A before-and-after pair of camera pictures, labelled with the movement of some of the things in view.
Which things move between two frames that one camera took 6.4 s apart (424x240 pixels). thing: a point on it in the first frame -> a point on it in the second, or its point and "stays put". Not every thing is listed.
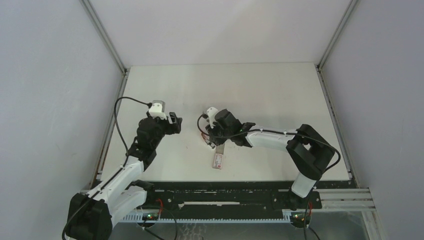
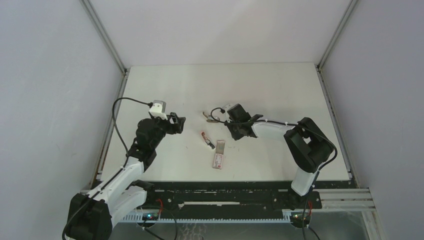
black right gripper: x=213 y=131 -> x=236 y=136
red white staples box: x=218 y=161 stays put
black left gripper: x=174 y=128 stays put
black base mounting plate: x=225 y=196 stays put
